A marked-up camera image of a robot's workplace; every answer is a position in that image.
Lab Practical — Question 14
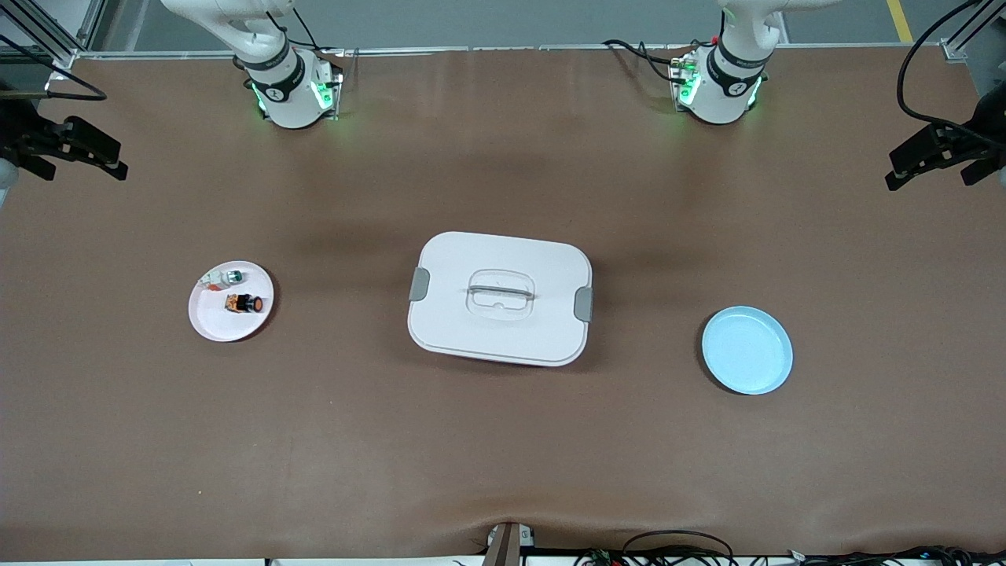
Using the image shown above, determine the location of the pink round plate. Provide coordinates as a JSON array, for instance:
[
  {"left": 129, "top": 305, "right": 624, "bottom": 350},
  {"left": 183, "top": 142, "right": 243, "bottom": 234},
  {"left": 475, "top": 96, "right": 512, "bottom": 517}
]
[{"left": 188, "top": 260, "right": 275, "bottom": 343}]

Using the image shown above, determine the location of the blue round plate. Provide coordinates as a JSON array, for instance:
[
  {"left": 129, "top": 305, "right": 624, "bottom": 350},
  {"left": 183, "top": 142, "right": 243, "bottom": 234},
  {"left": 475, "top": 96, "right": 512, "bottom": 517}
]
[{"left": 701, "top": 306, "right": 794, "bottom": 395}]

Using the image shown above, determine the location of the white lidded storage box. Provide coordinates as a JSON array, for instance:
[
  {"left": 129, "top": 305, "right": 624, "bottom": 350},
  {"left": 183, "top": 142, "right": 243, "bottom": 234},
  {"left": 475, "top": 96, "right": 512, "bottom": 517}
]
[{"left": 407, "top": 230, "right": 594, "bottom": 368}]

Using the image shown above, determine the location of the brown table mat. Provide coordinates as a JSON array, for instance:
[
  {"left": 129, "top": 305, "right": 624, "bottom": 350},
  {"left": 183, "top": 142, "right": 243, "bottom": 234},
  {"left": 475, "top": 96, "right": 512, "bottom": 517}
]
[{"left": 0, "top": 46, "right": 1006, "bottom": 560}]

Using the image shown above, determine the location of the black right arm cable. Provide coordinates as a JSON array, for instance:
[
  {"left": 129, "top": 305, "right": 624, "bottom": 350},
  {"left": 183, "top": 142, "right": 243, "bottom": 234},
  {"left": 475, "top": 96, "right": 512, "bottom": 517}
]
[{"left": 0, "top": 35, "right": 108, "bottom": 102}]

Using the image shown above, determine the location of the aluminium frame profile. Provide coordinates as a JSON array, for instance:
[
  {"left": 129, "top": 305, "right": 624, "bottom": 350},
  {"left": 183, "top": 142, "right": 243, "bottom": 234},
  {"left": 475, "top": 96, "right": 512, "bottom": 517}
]
[
  {"left": 0, "top": 0, "right": 107, "bottom": 79},
  {"left": 939, "top": 0, "right": 1006, "bottom": 64}
]

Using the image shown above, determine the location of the black base power cable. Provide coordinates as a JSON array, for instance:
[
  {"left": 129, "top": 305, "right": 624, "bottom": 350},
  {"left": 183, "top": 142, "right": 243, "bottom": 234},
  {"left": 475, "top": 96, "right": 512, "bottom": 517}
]
[{"left": 603, "top": 38, "right": 692, "bottom": 83}]

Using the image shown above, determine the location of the black looped cable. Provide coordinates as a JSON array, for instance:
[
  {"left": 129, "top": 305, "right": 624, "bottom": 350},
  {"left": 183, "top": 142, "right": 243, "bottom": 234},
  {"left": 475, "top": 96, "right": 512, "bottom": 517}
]
[{"left": 621, "top": 530, "right": 736, "bottom": 566}]

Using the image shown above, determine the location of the brown mounting post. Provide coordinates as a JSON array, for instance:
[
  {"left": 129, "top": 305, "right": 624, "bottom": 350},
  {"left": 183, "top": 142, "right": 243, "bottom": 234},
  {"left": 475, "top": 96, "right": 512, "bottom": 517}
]
[{"left": 482, "top": 521, "right": 521, "bottom": 566}]

